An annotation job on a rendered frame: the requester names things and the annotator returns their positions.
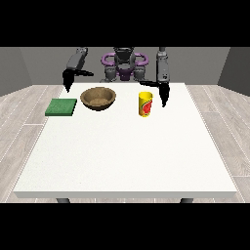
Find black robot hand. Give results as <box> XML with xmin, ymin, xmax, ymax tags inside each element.
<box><xmin>139</xmin><ymin>79</ymin><xmax>171</xmax><ymax>108</ymax></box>
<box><xmin>62</xmin><ymin>67</ymin><xmax>95</xmax><ymax>94</ymax></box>

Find yellow cup with melon print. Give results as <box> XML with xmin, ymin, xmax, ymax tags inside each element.
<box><xmin>138</xmin><ymin>91</ymin><xmax>154</xmax><ymax>118</ymax></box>

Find green square pad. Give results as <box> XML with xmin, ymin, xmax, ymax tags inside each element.
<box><xmin>44</xmin><ymin>98</ymin><xmax>78</xmax><ymax>117</ymax></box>

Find brown wooden bowl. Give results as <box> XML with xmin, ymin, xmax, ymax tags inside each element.
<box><xmin>79</xmin><ymin>86</ymin><xmax>117</xmax><ymax>112</ymax></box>

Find grey robot trunk purple rings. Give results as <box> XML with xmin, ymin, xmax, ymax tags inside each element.
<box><xmin>100</xmin><ymin>47</ymin><xmax>150</xmax><ymax>83</ymax></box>

